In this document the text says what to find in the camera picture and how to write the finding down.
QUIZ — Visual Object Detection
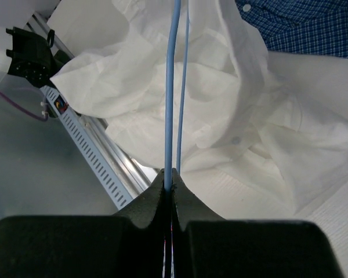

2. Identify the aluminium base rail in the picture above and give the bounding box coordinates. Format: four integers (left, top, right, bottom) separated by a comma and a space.
24, 11, 160, 195

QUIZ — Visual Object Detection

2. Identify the perforated cable duct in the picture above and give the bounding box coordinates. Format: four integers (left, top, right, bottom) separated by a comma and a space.
40, 86, 133, 210

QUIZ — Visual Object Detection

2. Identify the light blue hanger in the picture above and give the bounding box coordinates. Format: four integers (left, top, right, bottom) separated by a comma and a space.
164, 0, 190, 194

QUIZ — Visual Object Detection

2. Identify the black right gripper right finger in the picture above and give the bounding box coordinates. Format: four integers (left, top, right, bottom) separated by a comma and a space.
172, 172, 343, 277

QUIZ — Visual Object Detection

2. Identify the blue checked shirt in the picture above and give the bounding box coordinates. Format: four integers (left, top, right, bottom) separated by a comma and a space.
235, 0, 348, 59

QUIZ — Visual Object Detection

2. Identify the white shirt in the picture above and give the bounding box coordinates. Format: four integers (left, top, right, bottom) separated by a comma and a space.
49, 1, 348, 217

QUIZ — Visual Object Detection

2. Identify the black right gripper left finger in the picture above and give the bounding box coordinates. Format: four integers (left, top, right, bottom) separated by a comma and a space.
0, 172, 164, 277

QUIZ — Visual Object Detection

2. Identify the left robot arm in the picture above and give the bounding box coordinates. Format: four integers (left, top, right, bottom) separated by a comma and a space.
0, 26, 71, 88

